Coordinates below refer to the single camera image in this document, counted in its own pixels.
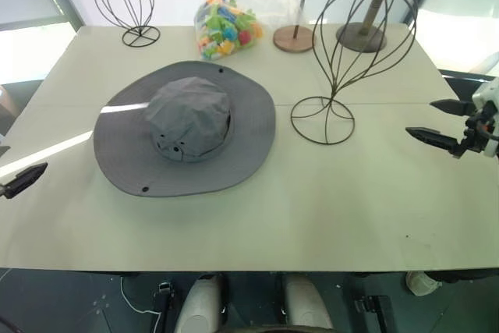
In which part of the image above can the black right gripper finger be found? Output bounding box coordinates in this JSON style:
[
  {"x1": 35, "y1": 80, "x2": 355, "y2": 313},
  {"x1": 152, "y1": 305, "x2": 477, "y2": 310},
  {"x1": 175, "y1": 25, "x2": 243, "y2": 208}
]
[
  {"x1": 430, "y1": 99, "x2": 475, "y2": 118},
  {"x1": 405, "y1": 126, "x2": 465, "y2": 159}
]

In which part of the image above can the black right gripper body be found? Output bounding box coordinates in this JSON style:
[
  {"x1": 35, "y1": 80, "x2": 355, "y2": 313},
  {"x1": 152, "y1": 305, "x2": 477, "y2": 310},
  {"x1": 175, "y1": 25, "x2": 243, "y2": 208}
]
[{"x1": 455, "y1": 101, "x2": 497, "y2": 154}]

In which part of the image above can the grey wide-brim hat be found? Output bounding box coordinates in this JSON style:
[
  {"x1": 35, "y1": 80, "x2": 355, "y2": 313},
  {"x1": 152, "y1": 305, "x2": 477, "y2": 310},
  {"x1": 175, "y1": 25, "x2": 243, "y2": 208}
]
[{"x1": 93, "y1": 60, "x2": 277, "y2": 198}]

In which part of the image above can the wooden mushroom-top hat stand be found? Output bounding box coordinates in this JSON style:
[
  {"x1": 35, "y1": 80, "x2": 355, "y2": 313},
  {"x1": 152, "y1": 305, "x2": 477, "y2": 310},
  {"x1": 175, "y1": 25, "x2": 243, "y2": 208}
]
[{"x1": 335, "y1": 0, "x2": 418, "y2": 54}]

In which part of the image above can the white shoe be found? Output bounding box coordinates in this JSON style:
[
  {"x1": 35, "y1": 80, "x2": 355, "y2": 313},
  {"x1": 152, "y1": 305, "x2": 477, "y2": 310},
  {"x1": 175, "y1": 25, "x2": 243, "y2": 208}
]
[{"x1": 405, "y1": 270, "x2": 438, "y2": 297}]

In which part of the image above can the round wooden base with pole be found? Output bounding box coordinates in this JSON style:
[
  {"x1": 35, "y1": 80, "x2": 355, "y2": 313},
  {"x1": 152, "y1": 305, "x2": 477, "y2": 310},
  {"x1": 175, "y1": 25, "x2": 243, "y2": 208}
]
[{"x1": 272, "y1": 0, "x2": 314, "y2": 54}]

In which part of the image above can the white right robot leg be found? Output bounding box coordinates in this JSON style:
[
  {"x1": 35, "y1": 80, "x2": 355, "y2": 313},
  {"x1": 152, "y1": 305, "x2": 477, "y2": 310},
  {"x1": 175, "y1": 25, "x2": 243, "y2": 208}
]
[{"x1": 281, "y1": 273, "x2": 334, "y2": 333}]

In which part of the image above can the white robot leg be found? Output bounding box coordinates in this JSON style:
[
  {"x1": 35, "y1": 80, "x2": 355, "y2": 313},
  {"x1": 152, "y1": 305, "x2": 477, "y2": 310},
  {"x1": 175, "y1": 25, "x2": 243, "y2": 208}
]
[
  {"x1": 174, "y1": 273, "x2": 226, "y2": 333},
  {"x1": 281, "y1": 273, "x2": 334, "y2": 333}
]

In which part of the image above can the white left robot leg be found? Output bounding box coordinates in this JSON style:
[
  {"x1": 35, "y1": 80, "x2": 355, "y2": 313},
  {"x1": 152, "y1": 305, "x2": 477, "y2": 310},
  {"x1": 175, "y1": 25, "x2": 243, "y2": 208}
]
[{"x1": 174, "y1": 273, "x2": 226, "y2": 333}]

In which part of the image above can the clear bag of colourful blocks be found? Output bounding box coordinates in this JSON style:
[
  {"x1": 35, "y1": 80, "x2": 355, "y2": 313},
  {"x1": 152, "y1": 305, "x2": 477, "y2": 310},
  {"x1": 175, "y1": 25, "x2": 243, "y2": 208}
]
[{"x1": 193, "y1": 0, "x2": 310, "y2": 62}]

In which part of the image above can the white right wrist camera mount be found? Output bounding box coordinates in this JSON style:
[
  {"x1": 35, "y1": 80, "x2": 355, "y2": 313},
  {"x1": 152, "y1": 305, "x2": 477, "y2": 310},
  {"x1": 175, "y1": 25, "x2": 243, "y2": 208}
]
[{"x1": 471, "y1": 76, "x2": 499, "y2": 159}]

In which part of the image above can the large dark wire hat stand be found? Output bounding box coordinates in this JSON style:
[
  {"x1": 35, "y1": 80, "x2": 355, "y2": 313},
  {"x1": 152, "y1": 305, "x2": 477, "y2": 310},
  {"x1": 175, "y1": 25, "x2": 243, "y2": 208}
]
[{"x1": 290, "y1": 0, "x2": 419, "y2": 144}]

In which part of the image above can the white floor cable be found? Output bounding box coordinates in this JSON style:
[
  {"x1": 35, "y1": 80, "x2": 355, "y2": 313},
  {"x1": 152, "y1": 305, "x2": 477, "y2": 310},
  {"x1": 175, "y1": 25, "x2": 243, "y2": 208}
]
[{"x1": 119, "y1": 275, "x2": 165, "y2": 315}]

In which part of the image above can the small dark wire hat stand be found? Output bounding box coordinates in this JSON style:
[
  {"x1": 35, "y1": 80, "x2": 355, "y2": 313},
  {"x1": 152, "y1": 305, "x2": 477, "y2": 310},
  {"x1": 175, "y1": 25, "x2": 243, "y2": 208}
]
[{"x1": 93, "y1": 0, "x2": 161, "y2": 48}]

